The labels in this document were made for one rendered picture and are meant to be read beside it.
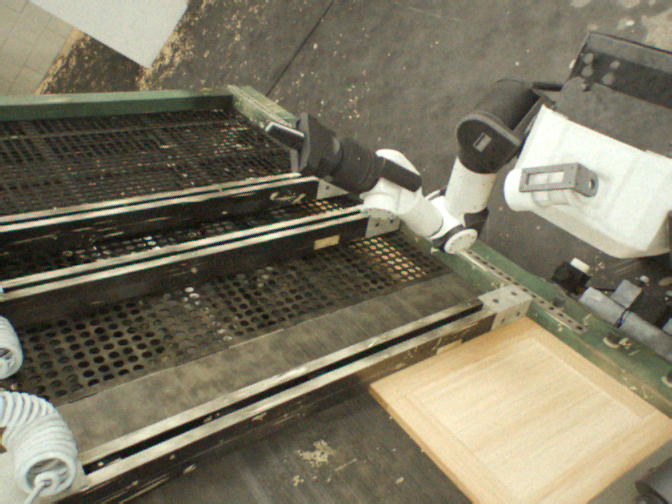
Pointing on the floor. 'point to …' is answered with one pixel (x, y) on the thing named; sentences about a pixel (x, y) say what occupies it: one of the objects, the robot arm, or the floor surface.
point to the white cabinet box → (122, 22)
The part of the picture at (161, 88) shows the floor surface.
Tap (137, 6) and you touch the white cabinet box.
